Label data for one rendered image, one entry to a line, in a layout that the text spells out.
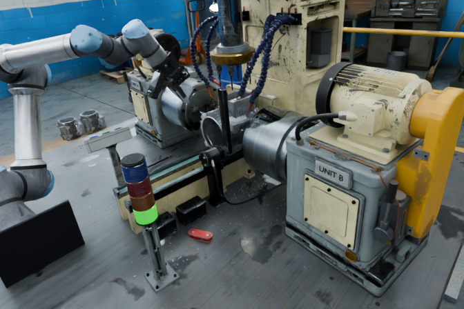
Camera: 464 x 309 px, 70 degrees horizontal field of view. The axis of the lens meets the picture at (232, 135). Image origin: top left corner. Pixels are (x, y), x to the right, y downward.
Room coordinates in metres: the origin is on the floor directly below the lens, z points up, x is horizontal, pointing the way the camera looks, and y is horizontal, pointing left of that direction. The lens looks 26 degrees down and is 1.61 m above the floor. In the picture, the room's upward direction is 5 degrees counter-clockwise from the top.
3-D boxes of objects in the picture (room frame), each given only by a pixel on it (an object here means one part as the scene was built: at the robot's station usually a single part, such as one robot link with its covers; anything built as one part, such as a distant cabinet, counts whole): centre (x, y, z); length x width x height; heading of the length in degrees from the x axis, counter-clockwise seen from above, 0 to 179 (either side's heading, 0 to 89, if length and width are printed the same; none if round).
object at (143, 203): (0.71, 0.25, 1.10); 0.06 x 0.06 x 0.04
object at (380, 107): (0.75, -0.36, 1.16); 0.33 x 0.26 x 0.42; 37
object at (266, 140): (1.01, -0.20, 1.04); 0.41 x 0.25 x 0.25; 37
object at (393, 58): (4.99, -2.65, 0.14); 0.30 x 0.30 x 0.27
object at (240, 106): (1.30, -0.03, 1.11); 0.12 x 0.11 x 0.07; 127
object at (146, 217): (0.71, 0.25, 1.05); 0.06 x 0.06 x 0.04
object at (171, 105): (1.56, 0.21, 1.04); 0.37 x 0.25 x 0.25; 37
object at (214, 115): (1.27, 0.00, 1.01); 0.20 x 0.19 x 0.19; 127
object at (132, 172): (0.71, 0.25, 1.19); 0.06 x 0.06 x 0.04
